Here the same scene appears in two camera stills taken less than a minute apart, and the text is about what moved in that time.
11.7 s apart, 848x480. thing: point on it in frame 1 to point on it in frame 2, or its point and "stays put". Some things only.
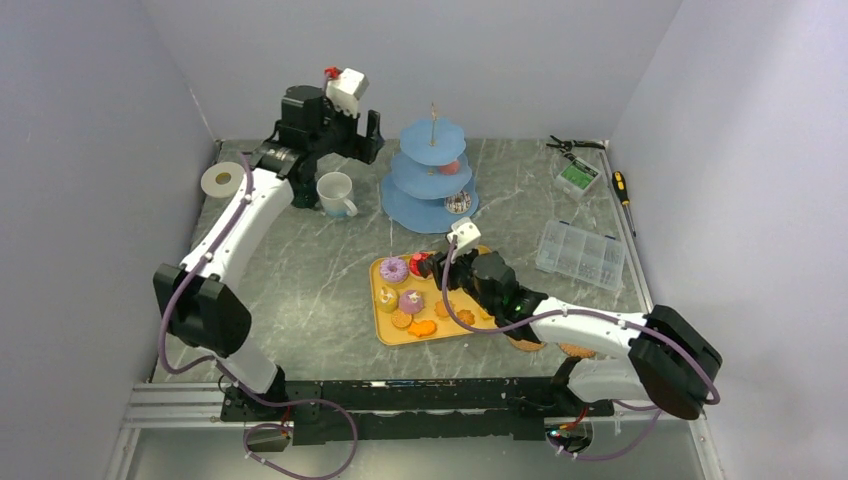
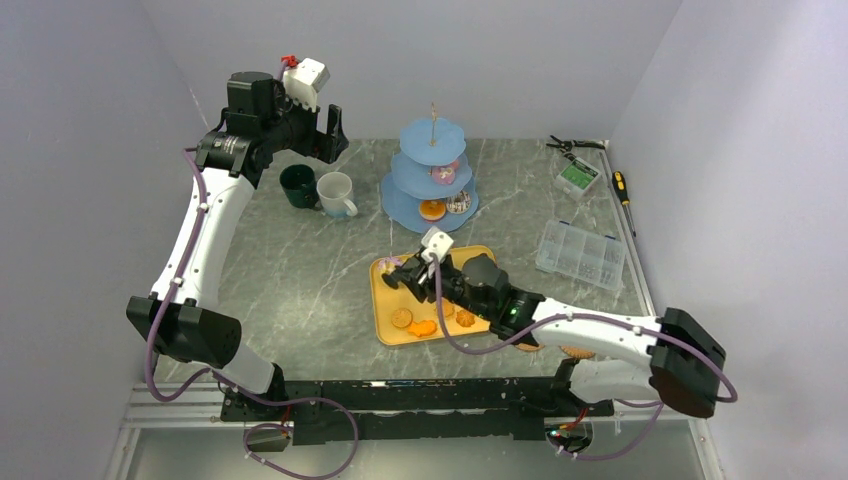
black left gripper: [364, 149] to [315, 144]
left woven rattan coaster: [525, 344] stays put
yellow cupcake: [387, 299] to [432, 209]
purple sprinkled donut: [394, 270] stays put
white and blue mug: [334, 189] stays put
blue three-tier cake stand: [413, 197] stays put
